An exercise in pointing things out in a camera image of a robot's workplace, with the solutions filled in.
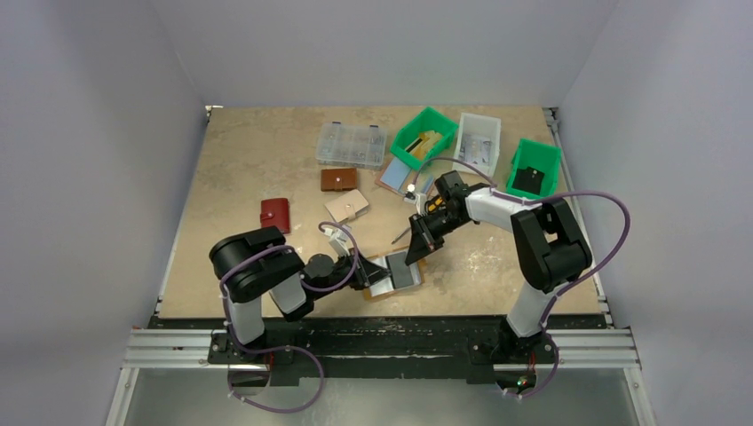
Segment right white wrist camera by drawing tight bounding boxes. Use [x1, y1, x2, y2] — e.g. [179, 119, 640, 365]
[403, 184, 428, 216]

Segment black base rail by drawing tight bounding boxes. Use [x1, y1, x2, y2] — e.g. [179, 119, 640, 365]
[147, 314, 581, 390]

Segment brown leather card holder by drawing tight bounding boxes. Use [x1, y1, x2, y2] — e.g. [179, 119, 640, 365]
[320, 168, 359, 192]

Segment aluminium frame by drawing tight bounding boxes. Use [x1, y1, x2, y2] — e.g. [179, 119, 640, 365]
[106, 328, 656, 425]

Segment cards in white bin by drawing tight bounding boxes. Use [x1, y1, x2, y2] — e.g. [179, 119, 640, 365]
[458, 133, 492, 166]

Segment red leather card holder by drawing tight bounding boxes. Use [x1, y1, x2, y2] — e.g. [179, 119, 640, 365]
[259, 198, 291, 235]

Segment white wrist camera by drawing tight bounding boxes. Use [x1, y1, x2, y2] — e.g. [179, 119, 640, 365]
[403, 184, 428, 216]
[324, 227, 350, 256]

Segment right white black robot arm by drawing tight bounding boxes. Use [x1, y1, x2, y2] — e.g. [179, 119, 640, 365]
[405, 171, 592, 340]

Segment beige card holder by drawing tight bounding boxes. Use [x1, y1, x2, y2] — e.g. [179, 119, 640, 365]
[324, 189, 369, 223]

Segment clear plastic organizer box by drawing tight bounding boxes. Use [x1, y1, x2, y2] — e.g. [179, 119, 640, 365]
[315, 122, 388, 170]

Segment white plastic bin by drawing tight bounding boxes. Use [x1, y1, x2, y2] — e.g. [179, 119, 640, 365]
[453, 112, 503, 178]

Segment stack of loose cards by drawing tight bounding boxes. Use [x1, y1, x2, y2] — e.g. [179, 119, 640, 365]
[375, 157, 435, 200]

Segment black card holder in bin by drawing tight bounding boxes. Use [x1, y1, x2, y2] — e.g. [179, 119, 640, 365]
[511, 167, 545, 196]

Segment green bin with cards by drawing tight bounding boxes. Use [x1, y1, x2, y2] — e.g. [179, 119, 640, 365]
[390, 107, 458, 171]

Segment yellow black screwdriver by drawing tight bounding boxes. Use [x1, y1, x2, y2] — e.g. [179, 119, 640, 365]
[391, 194, 444, 244]

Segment green bin right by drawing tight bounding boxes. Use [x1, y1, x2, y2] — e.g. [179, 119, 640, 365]
[505, 138, 562, 200]

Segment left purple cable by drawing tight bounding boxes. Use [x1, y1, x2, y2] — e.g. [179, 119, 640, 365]
[218, 221, 360, 330]

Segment cards in green bin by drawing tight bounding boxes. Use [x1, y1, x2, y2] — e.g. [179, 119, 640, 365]
[405, 130, 443, 161]

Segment mustard yellow card holder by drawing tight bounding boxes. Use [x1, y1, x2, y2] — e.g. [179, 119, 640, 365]
[362, 248, 426, 300]

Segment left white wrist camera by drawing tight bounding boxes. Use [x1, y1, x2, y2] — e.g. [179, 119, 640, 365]
[324, 227, 350, 256]

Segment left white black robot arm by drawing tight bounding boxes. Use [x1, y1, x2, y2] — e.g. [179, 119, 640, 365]
[210, 222, 392, 351]

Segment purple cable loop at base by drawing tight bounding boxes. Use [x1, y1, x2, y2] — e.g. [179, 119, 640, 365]
[227, 345, 325, 414]

